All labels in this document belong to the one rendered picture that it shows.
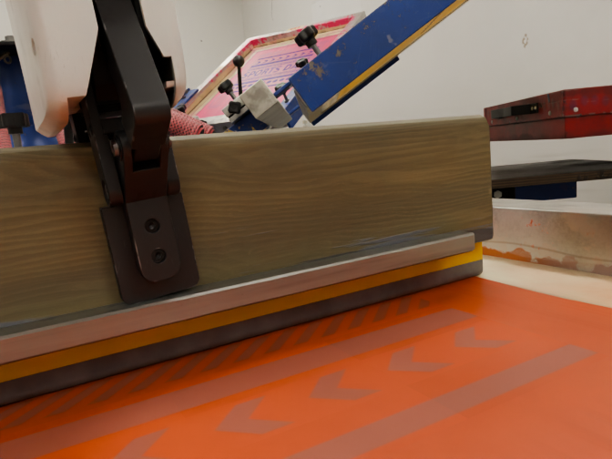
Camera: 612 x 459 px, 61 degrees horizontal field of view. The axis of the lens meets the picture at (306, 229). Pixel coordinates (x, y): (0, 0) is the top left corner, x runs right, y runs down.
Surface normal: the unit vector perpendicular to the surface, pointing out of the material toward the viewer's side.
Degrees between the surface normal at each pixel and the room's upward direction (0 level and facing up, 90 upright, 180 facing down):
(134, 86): 61
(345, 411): 0
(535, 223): 90
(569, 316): 0
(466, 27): 90
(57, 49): 91
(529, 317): 0
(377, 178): 90
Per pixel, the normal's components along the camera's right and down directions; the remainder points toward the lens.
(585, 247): -0.87, 0.15
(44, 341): 0.49, 0.09
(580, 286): -0.09, -0.98
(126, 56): 0.36, -0.39
